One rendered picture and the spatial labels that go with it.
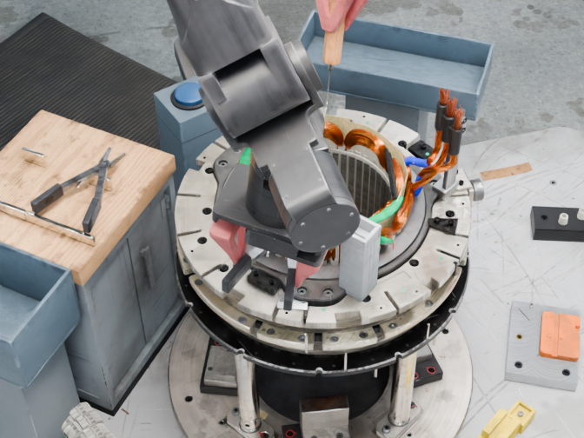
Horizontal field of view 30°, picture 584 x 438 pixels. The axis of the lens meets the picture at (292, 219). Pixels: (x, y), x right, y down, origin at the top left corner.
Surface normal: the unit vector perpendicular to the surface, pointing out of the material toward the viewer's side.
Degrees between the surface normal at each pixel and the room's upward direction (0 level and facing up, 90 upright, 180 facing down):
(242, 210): 7
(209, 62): 71
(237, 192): 7
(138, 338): 90
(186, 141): 90
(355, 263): 90
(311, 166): 23
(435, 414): 0
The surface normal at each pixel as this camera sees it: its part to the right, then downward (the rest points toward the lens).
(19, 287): -0.44, 0.66
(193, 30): 0.14, 0.47
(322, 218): 0.31, 0.75
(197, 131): 0.55, 0.61
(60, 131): -0.01, -0.68
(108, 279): 0.90, 0.32
